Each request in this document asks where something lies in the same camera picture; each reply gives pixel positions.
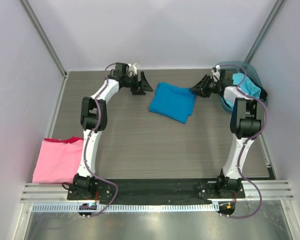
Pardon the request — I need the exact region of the aluminium front rail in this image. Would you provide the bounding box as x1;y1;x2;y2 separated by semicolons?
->
20;180;294;203

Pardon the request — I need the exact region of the slotted white cable duct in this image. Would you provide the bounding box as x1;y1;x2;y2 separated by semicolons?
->
32;202;219;213

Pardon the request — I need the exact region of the blue translucent plastic bin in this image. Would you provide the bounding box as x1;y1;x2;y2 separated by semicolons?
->
216;61;268;113

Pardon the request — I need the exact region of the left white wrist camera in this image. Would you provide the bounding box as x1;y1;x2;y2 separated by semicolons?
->
128;63;140;76

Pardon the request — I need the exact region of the light blue t shirt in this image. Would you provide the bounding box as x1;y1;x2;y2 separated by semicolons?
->
223;77;262;109

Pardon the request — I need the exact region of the aluminium corner post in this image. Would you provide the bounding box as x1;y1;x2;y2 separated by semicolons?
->
244;0;287;63
19;0;68;80

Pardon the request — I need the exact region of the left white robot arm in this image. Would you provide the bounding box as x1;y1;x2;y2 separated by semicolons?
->
67;62;154;200

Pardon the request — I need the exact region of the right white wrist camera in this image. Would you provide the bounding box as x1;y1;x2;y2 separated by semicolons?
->
211;65;221;82

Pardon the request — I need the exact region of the pink folded t shirt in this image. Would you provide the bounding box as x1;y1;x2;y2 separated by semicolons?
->
32;136;84;184

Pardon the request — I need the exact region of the left aluminium corner post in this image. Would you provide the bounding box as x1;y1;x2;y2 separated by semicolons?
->
19;0;68;80

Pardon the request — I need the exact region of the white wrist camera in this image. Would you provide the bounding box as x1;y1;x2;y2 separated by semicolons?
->
128;63;140;76
211;65;221;82

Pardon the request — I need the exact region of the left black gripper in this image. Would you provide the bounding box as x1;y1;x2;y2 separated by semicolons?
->
122;72;153;96

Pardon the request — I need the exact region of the black t shirt in bin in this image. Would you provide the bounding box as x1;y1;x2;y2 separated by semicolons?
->
246;77;268;101

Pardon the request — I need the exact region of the right aluminium corner post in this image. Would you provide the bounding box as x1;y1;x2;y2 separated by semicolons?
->
244;0;287;63

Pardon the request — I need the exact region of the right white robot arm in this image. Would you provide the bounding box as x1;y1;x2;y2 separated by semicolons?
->
190;64;267;199

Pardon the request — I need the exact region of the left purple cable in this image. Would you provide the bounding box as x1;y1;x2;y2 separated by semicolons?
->
81;62;120;217

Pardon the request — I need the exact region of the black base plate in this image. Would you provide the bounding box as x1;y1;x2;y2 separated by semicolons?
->
67;176;246;204

